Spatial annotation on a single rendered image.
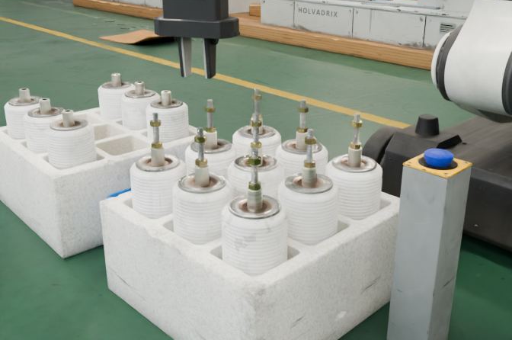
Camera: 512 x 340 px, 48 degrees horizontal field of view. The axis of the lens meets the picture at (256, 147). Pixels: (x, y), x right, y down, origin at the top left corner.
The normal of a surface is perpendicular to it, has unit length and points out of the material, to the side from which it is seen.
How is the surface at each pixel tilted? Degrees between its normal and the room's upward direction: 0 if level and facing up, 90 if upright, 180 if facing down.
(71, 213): 90
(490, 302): 0
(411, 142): 46
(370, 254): 90
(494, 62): 67
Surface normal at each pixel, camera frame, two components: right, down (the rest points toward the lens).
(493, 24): -0.54, -0.46
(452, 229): 0.70, 0.25
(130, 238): -0.72, 0.24
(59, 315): 0.00, -0.94
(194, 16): -0.29, 0.33
